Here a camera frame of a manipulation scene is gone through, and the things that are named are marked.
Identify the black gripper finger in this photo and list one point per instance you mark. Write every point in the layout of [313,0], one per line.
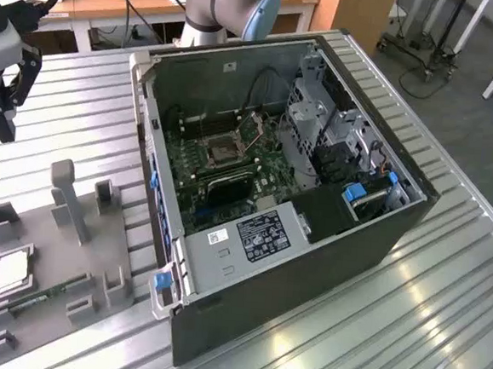
[29,73]

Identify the silver square CPU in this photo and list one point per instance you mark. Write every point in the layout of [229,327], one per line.
[11,273]

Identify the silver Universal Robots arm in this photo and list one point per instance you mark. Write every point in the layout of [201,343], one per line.
[209,6]

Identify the black RAM slot row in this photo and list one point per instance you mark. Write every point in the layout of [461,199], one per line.
[219,174]
[210,126]

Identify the CPU socket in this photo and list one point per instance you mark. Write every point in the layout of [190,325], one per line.
[223,153]

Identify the wooden desk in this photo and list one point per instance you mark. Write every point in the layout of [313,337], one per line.
[115,7]

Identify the grey parts rack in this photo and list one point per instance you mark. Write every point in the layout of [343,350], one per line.
[52,263]

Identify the green RAM stick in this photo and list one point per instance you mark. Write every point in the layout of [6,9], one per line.
[45,294]

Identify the blue case latch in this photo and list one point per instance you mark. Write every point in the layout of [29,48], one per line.
[162,281]

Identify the green motherboard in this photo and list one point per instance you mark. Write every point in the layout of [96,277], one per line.
[273,169]

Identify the silver power supply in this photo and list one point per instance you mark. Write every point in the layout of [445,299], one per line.
[218,268]

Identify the silver drive cage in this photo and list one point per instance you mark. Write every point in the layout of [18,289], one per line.
[304,129]

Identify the open black PC case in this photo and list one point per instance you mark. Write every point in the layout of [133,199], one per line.
[262,314]

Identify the wooden cabinet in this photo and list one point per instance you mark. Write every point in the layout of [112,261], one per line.
[362,14]

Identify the hard disk in blue carrier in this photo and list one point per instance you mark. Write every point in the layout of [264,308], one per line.
[354,193]

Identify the small blue clip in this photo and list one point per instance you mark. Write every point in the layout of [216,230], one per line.
[392,177]

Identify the wheeled metal stand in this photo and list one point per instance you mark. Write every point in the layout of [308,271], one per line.
[442,59]

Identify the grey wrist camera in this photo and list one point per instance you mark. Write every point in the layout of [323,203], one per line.
[0,52]

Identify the silver metal bracket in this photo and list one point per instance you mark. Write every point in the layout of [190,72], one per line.
[349,124]

